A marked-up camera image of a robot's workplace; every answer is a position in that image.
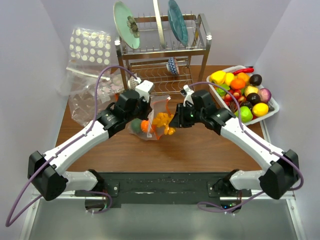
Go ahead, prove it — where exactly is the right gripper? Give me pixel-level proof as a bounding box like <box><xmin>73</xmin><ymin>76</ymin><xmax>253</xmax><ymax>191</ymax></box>
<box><xmin>169</xmin><ymin>103</ymin><xmax>205</xmax><ymax>128</ymax></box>

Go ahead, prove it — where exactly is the orange fruit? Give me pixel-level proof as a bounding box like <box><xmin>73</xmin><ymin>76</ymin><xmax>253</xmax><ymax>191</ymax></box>
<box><xmin>230</xmin><ymin>78</ymin><xmax>246</xmax><ymax>90</ymax></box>
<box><xmin>140</xmin><ymin>120</ymin><xmax>149</xmax><ymax>133</ymax></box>

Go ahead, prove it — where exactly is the dark green avocado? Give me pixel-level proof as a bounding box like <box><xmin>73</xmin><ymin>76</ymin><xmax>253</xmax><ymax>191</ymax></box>
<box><xmin>130</xmin><ymin>118</ymin><xmax>142</xmax><ymax>134</ymax></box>

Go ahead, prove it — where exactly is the orange zip top bag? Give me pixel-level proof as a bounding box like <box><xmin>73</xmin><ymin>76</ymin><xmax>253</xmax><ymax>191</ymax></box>
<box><xmin>126</xmin><ymin>95</ymin><xmax>172</xmax><ymax>141</ymax></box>

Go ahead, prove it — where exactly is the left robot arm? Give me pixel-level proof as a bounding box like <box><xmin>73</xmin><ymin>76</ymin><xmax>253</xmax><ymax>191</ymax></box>
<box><xmin>28</xmin><ymin>88</ymin><xmax>151</xmax><ymax>201</ymax></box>

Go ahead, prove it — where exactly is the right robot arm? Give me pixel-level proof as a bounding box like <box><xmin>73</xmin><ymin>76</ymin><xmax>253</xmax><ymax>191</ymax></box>
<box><xmin>169</xmin><ymin>87</ymin><xmax>300</xmax><ymax>200</ymax></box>

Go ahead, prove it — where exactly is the clear crumpled plastic bag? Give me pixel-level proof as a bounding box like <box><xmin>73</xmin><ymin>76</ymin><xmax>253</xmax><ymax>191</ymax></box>
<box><xmin>57</xmin><ymin>67</ymin><xmax>124</xmax><ymax>126</ymax></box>

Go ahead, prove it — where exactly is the polka dot plastic bag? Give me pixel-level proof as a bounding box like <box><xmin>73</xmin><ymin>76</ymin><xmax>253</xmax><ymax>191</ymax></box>
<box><xmin>66</xmin><ymin>27</ymin><xmax>112</xmax><ymax>78</ymax></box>

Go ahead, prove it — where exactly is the grey patterned bowl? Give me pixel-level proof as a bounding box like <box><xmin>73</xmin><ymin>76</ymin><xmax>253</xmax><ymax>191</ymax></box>
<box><xmin>127</xmin><ymin>76</ymin><xmax>137</xmax><ymax>90</ymax></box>

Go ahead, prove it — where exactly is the metal dish rack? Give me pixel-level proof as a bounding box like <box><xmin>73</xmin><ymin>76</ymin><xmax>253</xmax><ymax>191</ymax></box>
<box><xmin>114</xmin><ymin>13</ymin><xmax>212</xmax><ymax>96</ymax></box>

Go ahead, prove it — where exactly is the blue patterned bowl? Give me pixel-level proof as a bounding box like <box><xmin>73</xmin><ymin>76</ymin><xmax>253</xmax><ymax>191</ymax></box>
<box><xmin>166</xmin><ymin>57</ymin><xmax>180</xmax><ymax>76</ymax></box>

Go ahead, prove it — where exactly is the light green pepper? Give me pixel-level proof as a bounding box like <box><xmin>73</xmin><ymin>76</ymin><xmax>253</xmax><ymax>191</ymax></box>
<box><xmin>216</xmin><ymin>83</ymin><xmax>230</xmax><ymax>97</ymax></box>

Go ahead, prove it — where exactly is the yellow bell pepper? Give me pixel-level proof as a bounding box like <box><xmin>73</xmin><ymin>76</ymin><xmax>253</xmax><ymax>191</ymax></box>
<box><xmin>209</xmin><ymin>70</ymin><xmax>226</xmax><ymax>85</ymax></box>

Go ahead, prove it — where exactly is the green apple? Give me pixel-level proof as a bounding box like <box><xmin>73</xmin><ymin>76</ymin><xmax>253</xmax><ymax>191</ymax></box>
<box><xmin>240</xmin><ymin>106</ymin><xmax>253</xmax><ymax>123</ymax></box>

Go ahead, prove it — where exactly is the pale yellow pear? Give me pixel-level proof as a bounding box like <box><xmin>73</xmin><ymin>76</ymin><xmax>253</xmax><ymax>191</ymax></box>
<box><xmin>244</xmin><ymin>85</ymin><xmax>259</xmax><ymax>97</ymax></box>

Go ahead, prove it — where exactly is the dark mangosteen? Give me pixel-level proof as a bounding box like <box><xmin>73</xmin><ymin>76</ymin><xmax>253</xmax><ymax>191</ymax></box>
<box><xmin>246</xmin><ymin>92</ymin><xmax>261</xmax><ymax>106</ymax></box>
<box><xmin>249</xmin><ymin>74</ymin><xmax>263</xmax><ymax>86</ymax></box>

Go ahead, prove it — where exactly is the yellow lemon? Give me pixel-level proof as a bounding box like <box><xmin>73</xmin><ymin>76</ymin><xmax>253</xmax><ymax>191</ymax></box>
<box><xmin>252</xmin><ymin>102</ymin><xmax>269</xmax><ymax>117</ymax></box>

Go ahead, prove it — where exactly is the red chili pepper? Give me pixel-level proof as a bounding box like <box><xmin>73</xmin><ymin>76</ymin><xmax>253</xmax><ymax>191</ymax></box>
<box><xmin>233</xmin><ymin>67</ymin><xmax>255</xmax><ymax>75</ymax></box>

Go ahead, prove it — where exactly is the green floral plate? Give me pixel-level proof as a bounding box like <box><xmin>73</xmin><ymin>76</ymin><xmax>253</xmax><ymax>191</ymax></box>
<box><xmin>113</xmin><ymin>1</ymin><xmax>140</xmax><ymax>50</ymax></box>

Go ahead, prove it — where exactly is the purple onion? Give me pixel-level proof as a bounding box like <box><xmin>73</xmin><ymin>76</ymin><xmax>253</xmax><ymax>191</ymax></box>
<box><xmin>257</xmin><ymin>88</ymin><xmax>272</xmax><ymax>103</ymax></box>

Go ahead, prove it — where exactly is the beige plate on edge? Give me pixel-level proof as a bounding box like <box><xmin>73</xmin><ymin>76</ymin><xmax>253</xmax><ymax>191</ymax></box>
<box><xmin>152</xmin><ymin>0</ymin><xmax>166</xmax><ymax>49</ymax></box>

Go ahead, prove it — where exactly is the teal plate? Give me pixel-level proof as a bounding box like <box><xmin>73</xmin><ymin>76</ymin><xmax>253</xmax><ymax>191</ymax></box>
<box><xmin>167</xmin><ymin>0</ymin><xmax>189</xmax><ymax>47</ymax></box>

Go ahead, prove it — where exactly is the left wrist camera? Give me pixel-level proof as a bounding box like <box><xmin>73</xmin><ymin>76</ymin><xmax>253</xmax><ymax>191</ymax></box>
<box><xmin>134</xmin><ymin>80</ymin><xmax>155</xmax><ymax>103</ymax></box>

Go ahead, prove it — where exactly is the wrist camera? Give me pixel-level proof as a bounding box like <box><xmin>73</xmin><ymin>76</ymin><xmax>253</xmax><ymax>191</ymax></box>
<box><xmin>180</xmin><ymin>84</ymin><xmax>194</xmax><ymax>107</ymax></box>
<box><xmin>134</xmin><ymin>80</ymin><xmax>155</xmax><ymax>103</ymax></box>

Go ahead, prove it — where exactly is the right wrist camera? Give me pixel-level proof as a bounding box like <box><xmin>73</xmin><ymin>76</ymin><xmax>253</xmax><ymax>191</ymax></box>
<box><xmin>180</xmin><ymin>84</ymin><xmax>194</xmax><ymax>107</ymax></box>

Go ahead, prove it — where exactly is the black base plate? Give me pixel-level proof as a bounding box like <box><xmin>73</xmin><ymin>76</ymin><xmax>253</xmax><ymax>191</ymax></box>
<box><xmin>74</xmin><ymin>171</ymin><xmax>252</xmax><ymax>210</ymax></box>

